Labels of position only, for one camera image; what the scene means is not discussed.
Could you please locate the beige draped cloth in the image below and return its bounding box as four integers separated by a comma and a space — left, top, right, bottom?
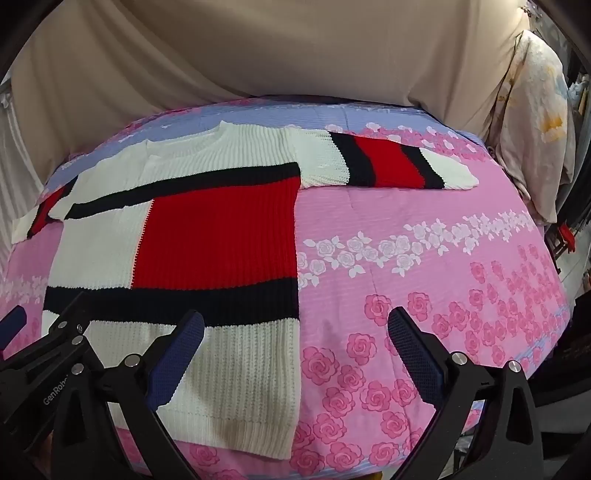
9, 0, 532, 185

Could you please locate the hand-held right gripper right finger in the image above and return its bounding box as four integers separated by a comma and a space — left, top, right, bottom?
387, 307, 546, 480

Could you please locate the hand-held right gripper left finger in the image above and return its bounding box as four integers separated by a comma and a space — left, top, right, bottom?
51, 310, 206, 480

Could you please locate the pale patterned pillow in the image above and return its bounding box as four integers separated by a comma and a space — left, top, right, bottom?
489, 30, 578, 225

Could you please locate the small red object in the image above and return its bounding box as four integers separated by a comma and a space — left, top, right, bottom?
556, 222, 579, 252

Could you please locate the pink floral blanket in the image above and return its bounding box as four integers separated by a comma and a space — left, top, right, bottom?
0, 95, 573, 480

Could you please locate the white curtain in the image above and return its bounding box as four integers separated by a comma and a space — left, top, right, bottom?
0, 88, 51, 241

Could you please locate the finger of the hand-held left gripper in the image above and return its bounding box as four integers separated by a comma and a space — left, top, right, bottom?
41, 293, 100, 367
0, 305, 27, 360

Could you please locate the white red black knit sweater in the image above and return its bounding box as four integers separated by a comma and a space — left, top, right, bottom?
11, 121, 481, 462

